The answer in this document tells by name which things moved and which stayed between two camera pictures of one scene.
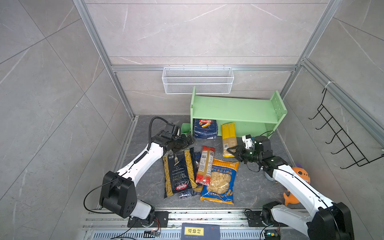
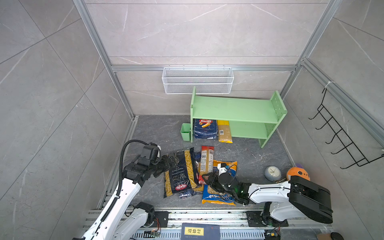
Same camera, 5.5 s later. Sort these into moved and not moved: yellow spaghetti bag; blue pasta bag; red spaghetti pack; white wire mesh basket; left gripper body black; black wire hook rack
Moved: left gripper body black; yellow spaghetti bag
Not moved: white wire mesh basket; black wire hook rack; blue pasta bag; red spaghetti pack
